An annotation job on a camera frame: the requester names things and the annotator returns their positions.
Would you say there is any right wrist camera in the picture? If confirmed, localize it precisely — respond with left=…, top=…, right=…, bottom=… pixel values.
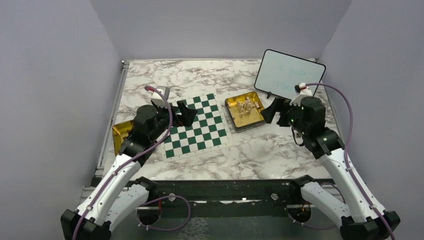
left=289, top=82, right=313, bottom=107

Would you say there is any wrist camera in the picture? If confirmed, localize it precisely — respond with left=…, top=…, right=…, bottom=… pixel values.
left=289, top=82, right=313, bottom=107
left=150, top=85, right=171, bottom=107

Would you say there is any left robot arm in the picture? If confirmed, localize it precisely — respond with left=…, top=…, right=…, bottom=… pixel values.
left=60, top=101, right=198, bottom=240

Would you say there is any gold tin with light pieces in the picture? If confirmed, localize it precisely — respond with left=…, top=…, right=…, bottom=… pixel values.
left=224, top=91, right=266, bottom=133

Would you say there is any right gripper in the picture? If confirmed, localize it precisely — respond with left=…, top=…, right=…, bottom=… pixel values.
left=261, top=96, right=309, bottom=135

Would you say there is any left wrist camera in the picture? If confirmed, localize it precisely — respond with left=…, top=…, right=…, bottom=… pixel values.
left=150, top=85, right=171, bottom=107

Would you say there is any small whiteboard on stand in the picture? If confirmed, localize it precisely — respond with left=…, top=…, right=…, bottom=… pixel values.
left=254, top=49, right=326, bottom=100

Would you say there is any green white chess board mat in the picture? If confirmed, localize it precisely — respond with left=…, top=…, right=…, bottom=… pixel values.
left=157, top=90, right=234, bottom=163

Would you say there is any gold tin with dark pieces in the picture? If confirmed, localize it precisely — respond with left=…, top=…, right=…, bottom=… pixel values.
left=112, top=120, right=134, bottom=156

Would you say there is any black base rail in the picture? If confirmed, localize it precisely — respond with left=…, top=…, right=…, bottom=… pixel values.
left=120, top=177, right=314, bottom=222

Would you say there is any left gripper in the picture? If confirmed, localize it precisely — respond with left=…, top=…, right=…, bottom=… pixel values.
left=150, top=100, right=198, bottom=142

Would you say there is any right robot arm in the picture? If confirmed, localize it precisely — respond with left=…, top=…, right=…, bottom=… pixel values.
left=260, top=96, right=400, bottom=240

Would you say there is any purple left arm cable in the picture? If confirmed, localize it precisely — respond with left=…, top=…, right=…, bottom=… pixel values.
left=71, top=85, right=174, bottom=240

